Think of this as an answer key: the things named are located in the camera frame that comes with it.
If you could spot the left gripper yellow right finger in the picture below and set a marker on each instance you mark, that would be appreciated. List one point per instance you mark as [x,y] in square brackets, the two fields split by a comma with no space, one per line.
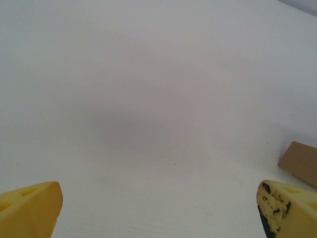
[292,213]

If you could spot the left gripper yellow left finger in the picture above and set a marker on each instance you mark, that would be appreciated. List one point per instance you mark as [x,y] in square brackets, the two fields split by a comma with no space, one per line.
[27,213]

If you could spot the brown cardboard paper box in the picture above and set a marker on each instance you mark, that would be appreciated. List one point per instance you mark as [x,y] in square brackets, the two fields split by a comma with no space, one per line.
[299,161]

